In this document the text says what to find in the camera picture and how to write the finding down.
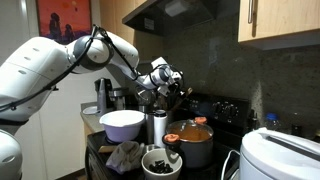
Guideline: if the dark glass bottle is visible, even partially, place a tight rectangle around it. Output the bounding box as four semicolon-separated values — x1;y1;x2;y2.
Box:
249;109;260;130

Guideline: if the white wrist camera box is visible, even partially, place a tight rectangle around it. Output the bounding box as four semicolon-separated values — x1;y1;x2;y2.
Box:
157;83;172;98

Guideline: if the large white mixing bowl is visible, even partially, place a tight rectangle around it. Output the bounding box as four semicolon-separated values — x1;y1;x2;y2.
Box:
98;109;147;144

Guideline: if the small steel cup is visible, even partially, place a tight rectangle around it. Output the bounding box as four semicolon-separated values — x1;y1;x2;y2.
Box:
145;143;162;153

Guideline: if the white plate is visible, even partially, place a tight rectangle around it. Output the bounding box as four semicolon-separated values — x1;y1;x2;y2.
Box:
81;105;100;116

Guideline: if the white rice cooker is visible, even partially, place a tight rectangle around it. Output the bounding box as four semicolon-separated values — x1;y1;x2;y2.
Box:
238;126;320;180

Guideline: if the clear bottle with blue cap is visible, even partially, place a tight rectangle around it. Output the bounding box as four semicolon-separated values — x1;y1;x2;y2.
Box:
264;112;283;132

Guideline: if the wood wall cabinet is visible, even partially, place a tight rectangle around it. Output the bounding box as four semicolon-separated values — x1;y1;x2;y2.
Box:
237;0;320;51
98;0;164;65

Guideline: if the steel tumbler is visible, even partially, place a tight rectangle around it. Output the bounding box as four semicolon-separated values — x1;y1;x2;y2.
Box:
144;112;156;145

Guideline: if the gray cloth towel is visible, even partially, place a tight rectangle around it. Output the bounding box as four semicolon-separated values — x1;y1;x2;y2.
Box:
105;140;146;175

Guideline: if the black coffee maker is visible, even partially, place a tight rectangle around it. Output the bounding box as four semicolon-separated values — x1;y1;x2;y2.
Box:
93;77;115;118

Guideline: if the black stove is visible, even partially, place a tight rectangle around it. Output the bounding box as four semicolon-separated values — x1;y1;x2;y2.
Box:
84;91;252;180

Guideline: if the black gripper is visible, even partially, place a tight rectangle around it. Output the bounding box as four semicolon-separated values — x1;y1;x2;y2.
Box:
167;82;185;102

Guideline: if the orange framed picture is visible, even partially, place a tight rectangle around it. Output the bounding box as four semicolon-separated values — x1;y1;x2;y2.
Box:
35;0;93;46

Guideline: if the dark pot with orange handles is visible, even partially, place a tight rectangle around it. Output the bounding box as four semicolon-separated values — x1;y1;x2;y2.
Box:
162;116;215;170

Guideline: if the yellow sponge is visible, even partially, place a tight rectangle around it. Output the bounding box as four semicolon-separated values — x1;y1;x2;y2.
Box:
97;144;119;154

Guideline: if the steel cylinder container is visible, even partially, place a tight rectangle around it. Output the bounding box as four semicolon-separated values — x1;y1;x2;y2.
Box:
152;109;169;149

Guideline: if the dark range hood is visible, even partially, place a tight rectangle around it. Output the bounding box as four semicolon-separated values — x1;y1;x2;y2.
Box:
121;0;241;37

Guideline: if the gray bowl with dark contents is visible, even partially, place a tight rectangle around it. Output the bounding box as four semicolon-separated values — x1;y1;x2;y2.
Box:
140;147;184;180

